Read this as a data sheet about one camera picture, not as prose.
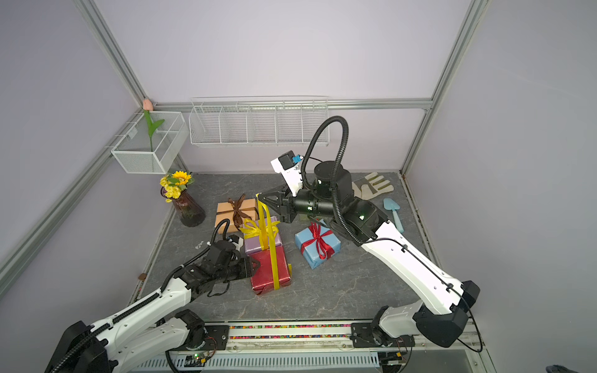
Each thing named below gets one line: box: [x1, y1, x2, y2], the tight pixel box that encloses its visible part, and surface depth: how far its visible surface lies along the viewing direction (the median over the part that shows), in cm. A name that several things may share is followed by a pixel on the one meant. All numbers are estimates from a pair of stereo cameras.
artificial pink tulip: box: [142, 98, 166, 152], surface depth 92 cm
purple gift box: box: [239, 202, 283, 254], surface depth 91 cm
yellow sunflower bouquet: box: [159, 170, 196, 204], surface depth 86 cm
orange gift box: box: [214, 194, 259, 234], surface depth 101 cm
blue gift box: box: [295, 222, 342, 270], surface depth 89 cm
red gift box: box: [248, 245, 292, 295], surface depth 81 cm
